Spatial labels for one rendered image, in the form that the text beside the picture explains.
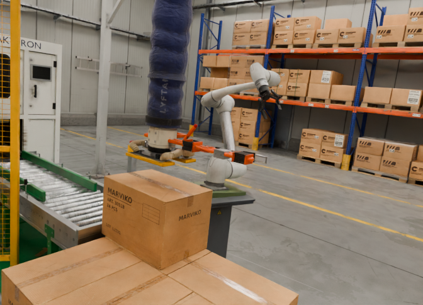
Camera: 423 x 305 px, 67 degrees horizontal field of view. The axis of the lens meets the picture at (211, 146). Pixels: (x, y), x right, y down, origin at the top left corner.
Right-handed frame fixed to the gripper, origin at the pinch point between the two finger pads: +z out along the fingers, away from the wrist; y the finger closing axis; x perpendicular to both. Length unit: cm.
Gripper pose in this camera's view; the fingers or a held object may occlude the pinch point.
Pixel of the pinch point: (272, 113)
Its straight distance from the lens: 231.2
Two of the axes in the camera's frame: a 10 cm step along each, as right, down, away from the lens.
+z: 2.6, 9.1, -3.3
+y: 6.1, -4.2, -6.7
